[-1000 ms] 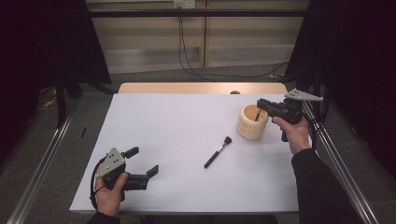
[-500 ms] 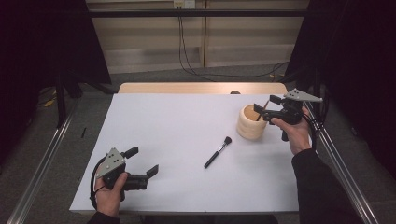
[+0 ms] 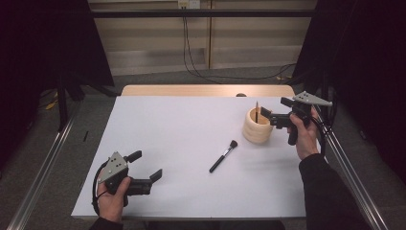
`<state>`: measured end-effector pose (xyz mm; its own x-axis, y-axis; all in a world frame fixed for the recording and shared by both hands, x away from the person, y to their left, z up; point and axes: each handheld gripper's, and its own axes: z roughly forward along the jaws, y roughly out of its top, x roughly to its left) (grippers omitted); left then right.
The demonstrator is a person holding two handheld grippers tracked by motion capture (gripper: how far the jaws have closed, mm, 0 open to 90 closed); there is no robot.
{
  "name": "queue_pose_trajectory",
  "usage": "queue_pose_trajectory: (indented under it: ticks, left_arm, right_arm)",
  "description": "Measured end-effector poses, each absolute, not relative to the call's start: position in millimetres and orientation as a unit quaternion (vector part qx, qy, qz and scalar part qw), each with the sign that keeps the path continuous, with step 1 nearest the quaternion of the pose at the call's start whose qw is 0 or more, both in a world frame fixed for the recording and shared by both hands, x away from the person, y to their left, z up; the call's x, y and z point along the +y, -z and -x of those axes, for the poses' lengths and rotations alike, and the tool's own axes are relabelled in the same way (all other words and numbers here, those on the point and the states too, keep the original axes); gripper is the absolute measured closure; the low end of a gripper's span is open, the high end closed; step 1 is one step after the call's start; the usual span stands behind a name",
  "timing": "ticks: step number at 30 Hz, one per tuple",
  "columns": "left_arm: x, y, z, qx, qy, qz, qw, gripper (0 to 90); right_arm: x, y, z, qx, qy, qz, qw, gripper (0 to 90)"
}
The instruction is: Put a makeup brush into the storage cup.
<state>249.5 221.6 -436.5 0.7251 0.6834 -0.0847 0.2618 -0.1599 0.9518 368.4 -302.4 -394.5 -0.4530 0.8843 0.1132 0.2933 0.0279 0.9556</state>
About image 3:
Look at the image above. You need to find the black curtain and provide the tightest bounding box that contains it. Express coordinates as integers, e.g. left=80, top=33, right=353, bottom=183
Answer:
left=0, top=0, right=115, bottom=167
left=292, top=0, right=406, bottom=183

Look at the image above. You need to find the black makeup brush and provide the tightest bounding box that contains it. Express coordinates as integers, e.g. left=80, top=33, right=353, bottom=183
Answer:
left=209, top=139, right=238, bottom=174

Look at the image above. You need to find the white wall power outlet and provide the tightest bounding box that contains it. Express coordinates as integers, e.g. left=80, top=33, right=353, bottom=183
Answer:
left=177, top=0, right=202, bottom=10

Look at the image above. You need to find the background desk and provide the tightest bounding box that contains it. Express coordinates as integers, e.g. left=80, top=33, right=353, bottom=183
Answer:
left=89, top=9, right=318, bottom=19

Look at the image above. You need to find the cream ringed holder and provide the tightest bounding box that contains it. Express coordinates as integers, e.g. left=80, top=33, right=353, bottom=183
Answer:
left=241, top=106, right=275, bottom=145

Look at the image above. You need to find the person's right hand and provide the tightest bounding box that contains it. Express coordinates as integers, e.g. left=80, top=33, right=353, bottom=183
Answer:
left=286, top=107, right=321, bottom=161

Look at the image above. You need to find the wooden table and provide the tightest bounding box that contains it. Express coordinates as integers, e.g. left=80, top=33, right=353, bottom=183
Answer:
left=121, top=84, right=296, bottom=98

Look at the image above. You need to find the white table sheet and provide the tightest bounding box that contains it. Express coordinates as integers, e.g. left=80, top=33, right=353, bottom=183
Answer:
left=70, top=95, right=308, bottom=221

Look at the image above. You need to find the aluminium frame rail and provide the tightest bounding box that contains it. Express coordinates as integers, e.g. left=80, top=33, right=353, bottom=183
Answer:
left=315, top=108, right=390, bottom=230
left=6, top=101, right=81, bottom=230

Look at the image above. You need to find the black power cable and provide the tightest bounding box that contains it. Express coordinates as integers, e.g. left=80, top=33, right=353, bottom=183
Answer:
left=184, top=15, right=224, bottom=85
left=182, top=8, right=299, bottom=81

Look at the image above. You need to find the black metal stand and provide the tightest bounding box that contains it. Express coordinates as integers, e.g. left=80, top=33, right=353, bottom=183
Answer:
left=55, top=72, right=70, bottom=132

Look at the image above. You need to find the person's left hand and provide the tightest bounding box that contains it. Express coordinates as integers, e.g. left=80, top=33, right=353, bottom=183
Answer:
left=96, top=176, right=132, bottom=224

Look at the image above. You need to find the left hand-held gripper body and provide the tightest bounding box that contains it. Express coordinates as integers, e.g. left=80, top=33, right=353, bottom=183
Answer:
left=97, top=150, right=153, bottom=207

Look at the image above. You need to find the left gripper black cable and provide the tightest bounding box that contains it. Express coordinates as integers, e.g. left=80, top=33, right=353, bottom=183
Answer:
left=91, top=160, right=110, bottom=217

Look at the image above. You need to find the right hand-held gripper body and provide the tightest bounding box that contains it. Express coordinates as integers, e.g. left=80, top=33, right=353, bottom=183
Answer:
left=269, top=90, right=333, bottom=147

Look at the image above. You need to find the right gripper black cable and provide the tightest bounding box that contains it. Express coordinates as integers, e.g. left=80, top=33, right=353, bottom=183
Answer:
left=310, top=115, right=327, bottom=158

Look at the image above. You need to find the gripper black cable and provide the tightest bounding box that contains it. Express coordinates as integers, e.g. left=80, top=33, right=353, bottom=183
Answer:
left=91, top=160, right=110, bottom=217
left=310, top=115, right=327, bottom=158

